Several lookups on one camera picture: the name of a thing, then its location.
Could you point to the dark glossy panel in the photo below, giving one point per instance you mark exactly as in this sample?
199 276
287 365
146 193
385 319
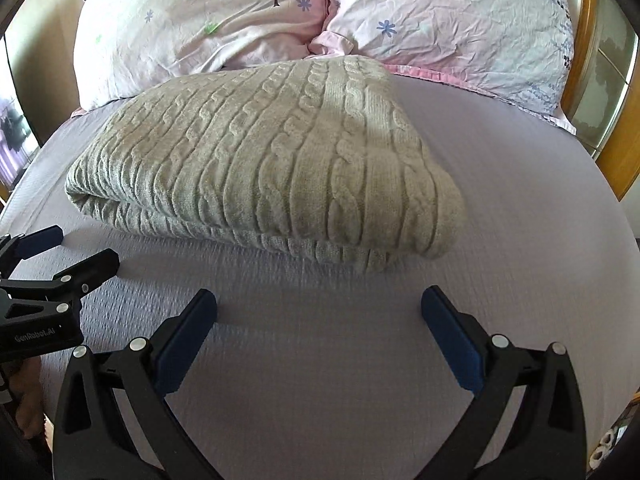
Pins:
15 125

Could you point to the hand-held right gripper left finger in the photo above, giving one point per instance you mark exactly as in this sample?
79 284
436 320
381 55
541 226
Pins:
184 346

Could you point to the wooden headboard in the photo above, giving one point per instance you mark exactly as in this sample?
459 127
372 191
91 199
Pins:
624 170

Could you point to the pink tree-print pillow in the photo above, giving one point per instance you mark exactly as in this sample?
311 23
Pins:
175 25

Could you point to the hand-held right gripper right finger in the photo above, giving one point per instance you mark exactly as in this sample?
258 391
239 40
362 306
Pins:
450 341

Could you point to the lavender bed sheet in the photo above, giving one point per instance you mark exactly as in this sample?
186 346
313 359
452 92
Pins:
320 370

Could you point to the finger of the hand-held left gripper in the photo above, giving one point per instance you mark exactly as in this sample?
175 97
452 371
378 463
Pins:
44 238
95 266

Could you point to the small white object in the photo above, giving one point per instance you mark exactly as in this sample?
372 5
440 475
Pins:
606 452

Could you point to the person's left hand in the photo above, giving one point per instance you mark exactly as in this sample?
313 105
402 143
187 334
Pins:
31 395

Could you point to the pink flower-print pillow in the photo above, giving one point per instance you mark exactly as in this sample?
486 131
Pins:
450 25

